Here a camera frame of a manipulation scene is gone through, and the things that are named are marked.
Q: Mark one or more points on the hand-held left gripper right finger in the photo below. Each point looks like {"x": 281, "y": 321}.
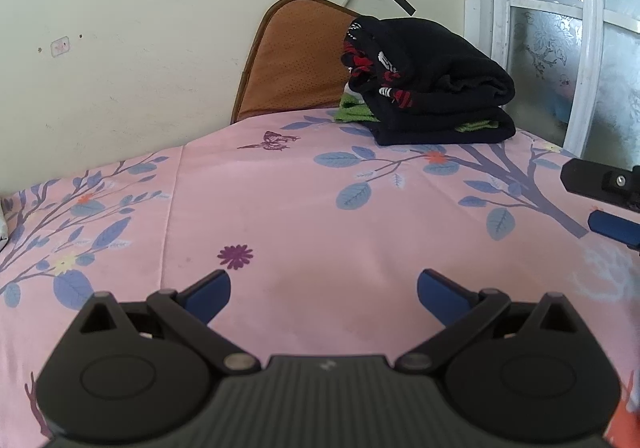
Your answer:
{"x": 440, "y": 298}

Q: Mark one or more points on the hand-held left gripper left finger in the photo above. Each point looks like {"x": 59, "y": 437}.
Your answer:
{"x": 210, "y": 295}

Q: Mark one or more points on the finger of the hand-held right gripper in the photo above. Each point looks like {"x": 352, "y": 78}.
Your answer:
{"x": 590, "y": 177}
{"x": 612, "y": 225}

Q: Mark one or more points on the black red white patterned sweater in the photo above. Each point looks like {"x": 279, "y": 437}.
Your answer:
{"x": 450, "y": 63}

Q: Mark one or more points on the pink floral bedsheet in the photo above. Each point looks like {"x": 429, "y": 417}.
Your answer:
{"x": 300, "y": 208}

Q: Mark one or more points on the dark navy folded garment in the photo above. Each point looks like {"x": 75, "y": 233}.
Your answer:
{"x": 440, "y": 135}

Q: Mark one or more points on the green folded garment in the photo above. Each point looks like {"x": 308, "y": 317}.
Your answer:
{"x": 352, "y": 112}

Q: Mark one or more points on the white cloth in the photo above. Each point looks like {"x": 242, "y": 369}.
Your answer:
{"x": 4, "y": 228}

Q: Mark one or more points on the brown cushion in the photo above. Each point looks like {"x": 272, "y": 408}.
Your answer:
{"x": 290, "y": 63}

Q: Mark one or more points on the white window frame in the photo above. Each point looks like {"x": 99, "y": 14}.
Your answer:
{"x": 500, "y": 28}

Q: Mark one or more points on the white wall socket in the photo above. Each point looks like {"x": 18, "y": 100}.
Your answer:
{"x": 60, "y": 46}

